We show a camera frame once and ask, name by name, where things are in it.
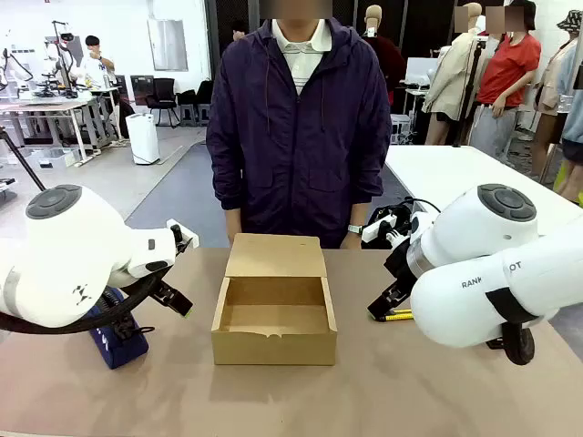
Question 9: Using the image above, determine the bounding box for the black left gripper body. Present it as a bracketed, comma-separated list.
[169, 225, 193, 257]

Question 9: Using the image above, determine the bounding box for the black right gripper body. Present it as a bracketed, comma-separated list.
[384, 237, 416, 287]

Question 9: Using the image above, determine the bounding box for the navy blue fabric pouch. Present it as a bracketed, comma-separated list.
[88, 286, 150, 371]

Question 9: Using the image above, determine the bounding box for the brown cardboard box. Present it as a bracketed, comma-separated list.
[210, 233, 339, 366]

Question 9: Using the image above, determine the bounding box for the person's right forearm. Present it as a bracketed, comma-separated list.
[211, 149, 242, 213]

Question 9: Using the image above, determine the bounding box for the person's left forearm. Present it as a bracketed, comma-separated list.
[348, 149, 388, 227]

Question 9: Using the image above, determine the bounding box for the white table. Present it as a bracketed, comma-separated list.
[384, 144, 583, 229]

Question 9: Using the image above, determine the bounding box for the white air purifier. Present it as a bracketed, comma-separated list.
[125, 113, 160, 166]

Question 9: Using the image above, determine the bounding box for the white computer case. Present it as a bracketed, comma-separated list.
[390, 113, 414, 146]

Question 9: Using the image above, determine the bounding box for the person in purple jacket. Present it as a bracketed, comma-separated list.
[205, 15, 393, 250]

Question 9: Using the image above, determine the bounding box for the black tripod leg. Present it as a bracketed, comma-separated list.
[0, 127, 47, 192]

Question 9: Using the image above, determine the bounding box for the black light stand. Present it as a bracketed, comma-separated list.
[453, 38, 485, 147]

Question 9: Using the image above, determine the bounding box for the mannequin in beige coat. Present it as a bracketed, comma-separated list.
[421, 2, 486, 147]

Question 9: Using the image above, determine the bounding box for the background workbench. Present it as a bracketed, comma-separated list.
[0, 86, 122, 168]

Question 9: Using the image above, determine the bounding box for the background man white shirt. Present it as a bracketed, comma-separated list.
[83, 35, 118, 90]

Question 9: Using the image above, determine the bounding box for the mannequin in dark red top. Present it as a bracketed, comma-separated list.
[363, 4, 407, 108]

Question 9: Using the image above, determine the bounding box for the mannequin with bucket hat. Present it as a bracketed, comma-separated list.
[532, 8, 583, 201]

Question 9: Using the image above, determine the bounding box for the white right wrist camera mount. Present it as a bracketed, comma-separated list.
[362, 218, 397, 242]

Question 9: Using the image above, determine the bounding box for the black left arm cable sleeve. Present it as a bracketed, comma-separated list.
[0, 261, 177, 336]

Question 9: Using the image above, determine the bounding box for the white wall panel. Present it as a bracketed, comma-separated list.
[147, 18, 189, 72]

